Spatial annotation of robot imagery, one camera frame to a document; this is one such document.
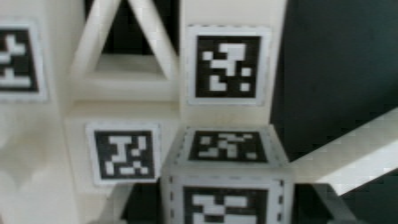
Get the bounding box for white chair seat piece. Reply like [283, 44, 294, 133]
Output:
[64, 101, 180, 224]

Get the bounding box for white tagged cube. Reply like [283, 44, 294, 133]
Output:
[160, 126, 294, 224]

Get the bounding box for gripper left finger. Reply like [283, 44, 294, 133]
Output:
[88, 183, 164, 224]

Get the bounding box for white chair back piece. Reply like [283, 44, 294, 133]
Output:
[0, 0, 288, 224]

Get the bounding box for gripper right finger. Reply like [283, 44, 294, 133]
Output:
[292, 183, 368, 224]

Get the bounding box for white U-shaped frame fence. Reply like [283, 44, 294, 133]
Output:
[290, 108, 398, 195]

